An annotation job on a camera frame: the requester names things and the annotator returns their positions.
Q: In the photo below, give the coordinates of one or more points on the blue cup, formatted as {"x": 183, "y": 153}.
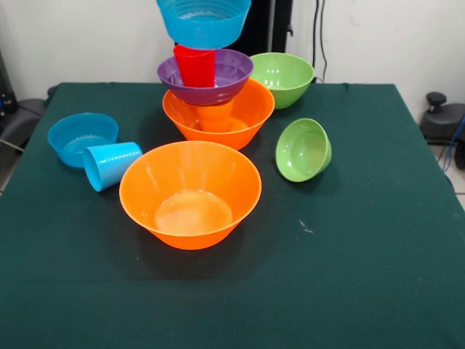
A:
{"x": 109, "y": 165}

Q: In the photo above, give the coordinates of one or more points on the small green bowl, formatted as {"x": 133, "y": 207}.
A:
{"x": 301, "y": 151}

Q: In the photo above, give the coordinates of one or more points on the black pedestal foot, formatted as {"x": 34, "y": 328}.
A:
{"x": 445, "y": 120}
{"x": 22, "y": 120}

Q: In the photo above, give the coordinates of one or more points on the blue bowl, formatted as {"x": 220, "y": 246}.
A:
{"x": 203, "y": 29}
{"x": 80, "y": 134}

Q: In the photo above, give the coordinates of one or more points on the red cup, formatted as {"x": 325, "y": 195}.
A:
{"x": 196, "y": 69}

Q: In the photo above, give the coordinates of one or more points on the orange cup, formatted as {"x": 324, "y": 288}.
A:
{"x": 216, "y": 118}

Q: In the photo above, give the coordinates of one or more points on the dark green table cloth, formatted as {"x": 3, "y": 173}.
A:
{"x": 232, "y": 298}

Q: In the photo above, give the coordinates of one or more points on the large orange bowl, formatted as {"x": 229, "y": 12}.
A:
{"x": 189, "y": 181}
{"x": 254, "y": 112}

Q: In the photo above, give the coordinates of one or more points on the purple bowl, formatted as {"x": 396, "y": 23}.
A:
{"x": 232, "y": 72}

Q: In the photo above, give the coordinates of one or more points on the large green bowl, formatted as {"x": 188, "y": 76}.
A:
{"x": 287, "y": 80}

